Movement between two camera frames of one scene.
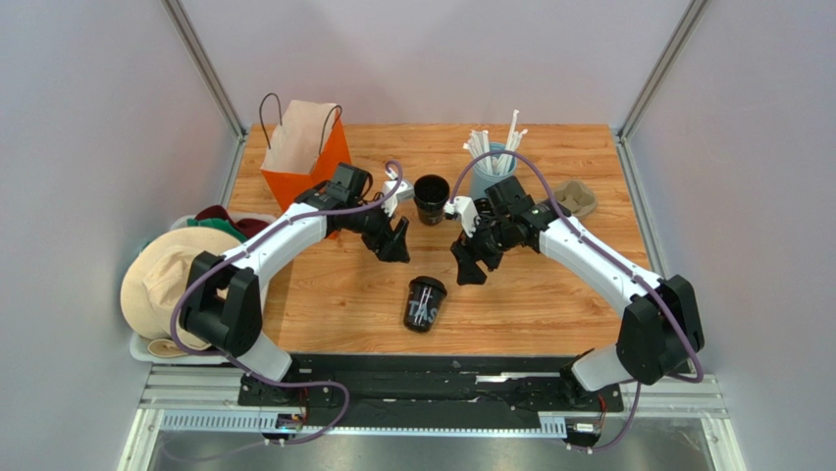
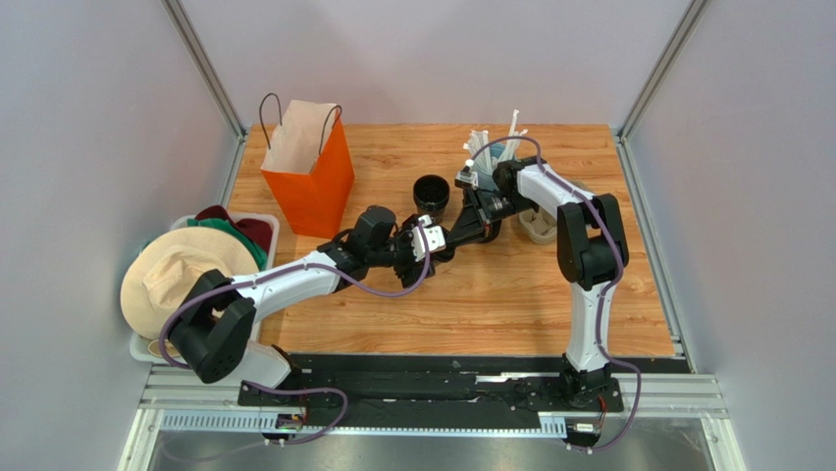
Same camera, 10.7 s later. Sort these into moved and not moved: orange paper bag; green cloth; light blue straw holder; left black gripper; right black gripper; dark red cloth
Moved: right black gripper; left black gripper
Not moved: light blue straw holder; orange paper bag; green cloth; dark red cloth
